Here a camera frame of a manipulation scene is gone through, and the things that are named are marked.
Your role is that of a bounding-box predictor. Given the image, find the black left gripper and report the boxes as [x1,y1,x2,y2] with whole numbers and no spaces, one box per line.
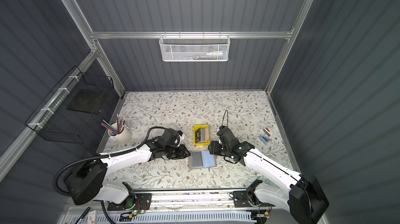
[165,144,192,159]

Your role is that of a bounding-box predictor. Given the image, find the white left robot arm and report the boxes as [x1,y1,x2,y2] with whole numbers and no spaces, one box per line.
[53,128,191,209]

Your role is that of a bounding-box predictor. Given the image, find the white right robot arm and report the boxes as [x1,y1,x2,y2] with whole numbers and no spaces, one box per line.
[208,126,329,224]

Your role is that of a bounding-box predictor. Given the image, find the yellow plastic tray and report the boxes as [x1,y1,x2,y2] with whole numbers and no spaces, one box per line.
[193,125,210,145]

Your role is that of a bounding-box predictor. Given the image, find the blue small clip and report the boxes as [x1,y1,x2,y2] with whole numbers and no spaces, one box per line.
[259,134,271,145]

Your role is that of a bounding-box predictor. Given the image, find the white pen cup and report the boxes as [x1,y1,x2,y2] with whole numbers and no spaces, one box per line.
[107,125,132,145]

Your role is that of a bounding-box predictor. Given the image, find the pink white small clip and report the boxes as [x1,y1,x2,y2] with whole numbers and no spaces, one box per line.
[263,127,274,136]

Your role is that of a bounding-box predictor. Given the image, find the coloured pens in cup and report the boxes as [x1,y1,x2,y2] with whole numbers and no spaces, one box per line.
[101,115,125,135]

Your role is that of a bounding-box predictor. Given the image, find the white tube in basket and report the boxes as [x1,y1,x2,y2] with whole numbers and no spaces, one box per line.
[206,51,228,58]

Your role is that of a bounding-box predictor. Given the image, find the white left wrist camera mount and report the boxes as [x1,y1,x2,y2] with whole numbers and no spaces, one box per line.
[176,133,185,146]

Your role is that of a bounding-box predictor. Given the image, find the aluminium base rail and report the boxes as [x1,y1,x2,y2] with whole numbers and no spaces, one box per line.
[65,188,316,212]

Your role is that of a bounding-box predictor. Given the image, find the white slotted cable duct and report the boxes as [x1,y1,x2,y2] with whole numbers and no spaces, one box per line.
[67,210,258,224]

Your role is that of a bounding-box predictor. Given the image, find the white wire mesh basket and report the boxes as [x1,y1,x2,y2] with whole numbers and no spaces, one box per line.
[159,35,231,62]

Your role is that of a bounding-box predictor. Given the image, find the black wire basket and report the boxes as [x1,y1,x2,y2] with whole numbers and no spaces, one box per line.
[25,66,114,144]

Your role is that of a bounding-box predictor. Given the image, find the black corrugated left cable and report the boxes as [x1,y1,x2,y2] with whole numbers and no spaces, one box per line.
[52,126,171,197]

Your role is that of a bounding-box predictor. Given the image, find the aluminium frame post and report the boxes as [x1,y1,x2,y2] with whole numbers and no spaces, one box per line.
[61,0,126,97]

